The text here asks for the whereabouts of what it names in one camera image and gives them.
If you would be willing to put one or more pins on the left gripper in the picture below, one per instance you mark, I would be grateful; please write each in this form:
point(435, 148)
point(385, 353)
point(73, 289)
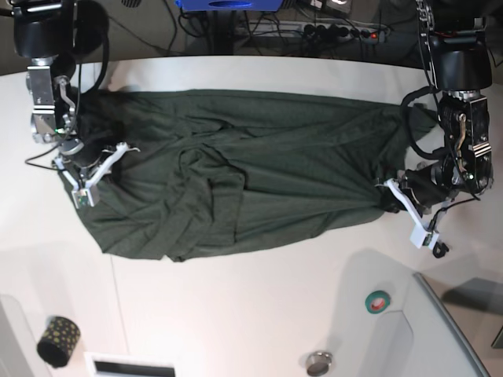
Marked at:
point(425, 187)

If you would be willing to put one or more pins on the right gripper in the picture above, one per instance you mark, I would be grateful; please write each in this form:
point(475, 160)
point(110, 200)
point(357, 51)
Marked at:
point(81, 155)

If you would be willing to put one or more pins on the dark green t-shirt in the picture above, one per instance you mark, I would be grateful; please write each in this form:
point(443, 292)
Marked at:
point(226, 172)

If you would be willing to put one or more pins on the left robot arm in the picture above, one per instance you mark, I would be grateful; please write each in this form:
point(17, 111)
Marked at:
point(453, 51)

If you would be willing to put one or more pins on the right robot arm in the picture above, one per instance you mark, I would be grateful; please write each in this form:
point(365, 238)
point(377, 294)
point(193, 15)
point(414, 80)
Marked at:
point(56, 36)

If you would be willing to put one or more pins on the small black clip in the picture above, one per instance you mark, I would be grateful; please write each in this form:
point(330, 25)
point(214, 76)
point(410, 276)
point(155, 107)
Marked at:
point(440, 250)

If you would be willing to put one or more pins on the green tape roll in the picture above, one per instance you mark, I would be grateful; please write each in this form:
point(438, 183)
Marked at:
point(377, 301)

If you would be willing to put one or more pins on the black round stand base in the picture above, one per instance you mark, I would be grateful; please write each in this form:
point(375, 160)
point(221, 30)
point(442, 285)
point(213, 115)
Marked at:
point(91, 27)

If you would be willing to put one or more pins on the round metal tin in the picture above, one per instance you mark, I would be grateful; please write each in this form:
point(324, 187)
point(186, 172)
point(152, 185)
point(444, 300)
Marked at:
point(318, 363)

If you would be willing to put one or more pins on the black gold dotted cup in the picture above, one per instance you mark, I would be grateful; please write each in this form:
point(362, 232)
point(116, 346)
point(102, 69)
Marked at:
point(58, 342)

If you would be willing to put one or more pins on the blue box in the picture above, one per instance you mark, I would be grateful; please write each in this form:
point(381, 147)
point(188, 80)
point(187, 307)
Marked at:
point(229, 5)

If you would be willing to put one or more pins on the white power strip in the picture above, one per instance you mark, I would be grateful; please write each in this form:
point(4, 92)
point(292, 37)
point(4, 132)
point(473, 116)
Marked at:
point(340, 30)

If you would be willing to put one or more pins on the white slotted tray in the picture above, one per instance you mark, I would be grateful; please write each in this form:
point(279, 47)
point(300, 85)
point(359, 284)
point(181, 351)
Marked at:
point(103, 364)

